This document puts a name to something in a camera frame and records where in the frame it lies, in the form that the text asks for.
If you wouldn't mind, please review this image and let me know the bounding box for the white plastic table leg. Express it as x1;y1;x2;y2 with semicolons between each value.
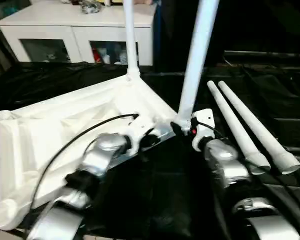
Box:
176;0;221;132
123;0;141;85
217;80;300;176
206;80;272;176

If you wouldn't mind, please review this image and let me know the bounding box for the white plastic table top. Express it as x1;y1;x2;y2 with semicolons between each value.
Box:
0;71;179;231

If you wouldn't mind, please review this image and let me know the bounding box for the black mat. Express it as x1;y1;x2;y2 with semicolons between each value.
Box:
0;59;300;240

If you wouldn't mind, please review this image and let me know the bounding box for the dark long bar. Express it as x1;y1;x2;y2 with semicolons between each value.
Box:
223;49;300;61

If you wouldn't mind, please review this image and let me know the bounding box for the white cabinet with glass doors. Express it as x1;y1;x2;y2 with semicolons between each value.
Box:
0;0;158;67

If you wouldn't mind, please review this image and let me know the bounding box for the dark crumpled bundle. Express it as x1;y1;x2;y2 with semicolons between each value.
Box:
80;0;103;15

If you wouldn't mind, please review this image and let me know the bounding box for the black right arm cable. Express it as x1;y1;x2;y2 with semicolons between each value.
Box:
196;121;300;226

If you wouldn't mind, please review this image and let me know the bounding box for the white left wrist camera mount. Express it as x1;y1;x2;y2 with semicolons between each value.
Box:
124;116;161;155

